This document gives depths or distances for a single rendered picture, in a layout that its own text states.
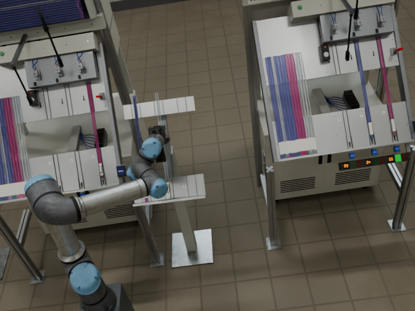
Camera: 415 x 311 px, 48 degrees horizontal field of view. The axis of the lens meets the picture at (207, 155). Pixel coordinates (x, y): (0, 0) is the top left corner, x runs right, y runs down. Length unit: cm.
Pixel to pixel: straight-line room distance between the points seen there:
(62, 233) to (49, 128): 124
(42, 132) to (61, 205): 138
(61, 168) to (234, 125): 165
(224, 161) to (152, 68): 150
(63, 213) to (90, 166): 72
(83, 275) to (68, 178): 61
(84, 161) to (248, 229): 113
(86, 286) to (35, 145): 122
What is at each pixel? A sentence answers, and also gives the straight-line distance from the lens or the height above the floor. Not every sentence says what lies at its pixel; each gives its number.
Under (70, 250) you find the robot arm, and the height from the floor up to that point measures 84.
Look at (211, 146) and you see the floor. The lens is 348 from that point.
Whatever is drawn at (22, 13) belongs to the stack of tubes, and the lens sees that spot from 237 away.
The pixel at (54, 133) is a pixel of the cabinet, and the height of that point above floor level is 62.
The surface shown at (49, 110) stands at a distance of 245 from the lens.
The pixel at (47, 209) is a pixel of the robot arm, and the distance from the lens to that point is 170.
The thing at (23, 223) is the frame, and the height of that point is 31.
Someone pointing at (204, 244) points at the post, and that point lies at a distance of 288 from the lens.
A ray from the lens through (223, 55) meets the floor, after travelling 449.
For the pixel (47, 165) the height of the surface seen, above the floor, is 83.
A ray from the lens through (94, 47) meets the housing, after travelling 234.
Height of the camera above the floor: 233
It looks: 43 degrees down
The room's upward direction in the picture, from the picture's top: 10 degrees counter-clockwise
